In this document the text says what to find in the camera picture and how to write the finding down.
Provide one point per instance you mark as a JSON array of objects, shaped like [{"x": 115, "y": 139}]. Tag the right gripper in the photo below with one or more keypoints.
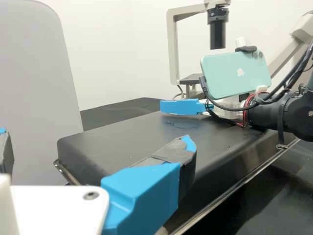
[{"x": 230, "y": 111}]

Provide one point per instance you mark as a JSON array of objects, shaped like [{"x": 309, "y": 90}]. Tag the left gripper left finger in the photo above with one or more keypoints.
[{"x": 5, "y": 151}]

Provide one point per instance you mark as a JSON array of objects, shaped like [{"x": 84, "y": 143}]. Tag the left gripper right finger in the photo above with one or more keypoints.
[{"x": 146, "y": 186}]

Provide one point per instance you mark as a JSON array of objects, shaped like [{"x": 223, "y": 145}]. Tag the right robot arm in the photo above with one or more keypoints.
[{"x": 276, "y": 112}]

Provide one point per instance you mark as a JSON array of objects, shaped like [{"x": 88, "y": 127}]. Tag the cream microscope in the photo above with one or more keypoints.
[{"x": 172, "y": 49}]

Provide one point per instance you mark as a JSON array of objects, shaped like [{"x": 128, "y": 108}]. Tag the black tray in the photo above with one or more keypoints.
[{"x": 122, "y": 149}]

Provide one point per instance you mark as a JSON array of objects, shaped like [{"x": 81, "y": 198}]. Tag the white box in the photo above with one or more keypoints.
[{"x": 36, "y": 85}]

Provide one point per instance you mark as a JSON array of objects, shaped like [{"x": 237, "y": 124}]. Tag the right wrist camera phone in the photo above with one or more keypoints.
[{"x": 237, "y": 73}]

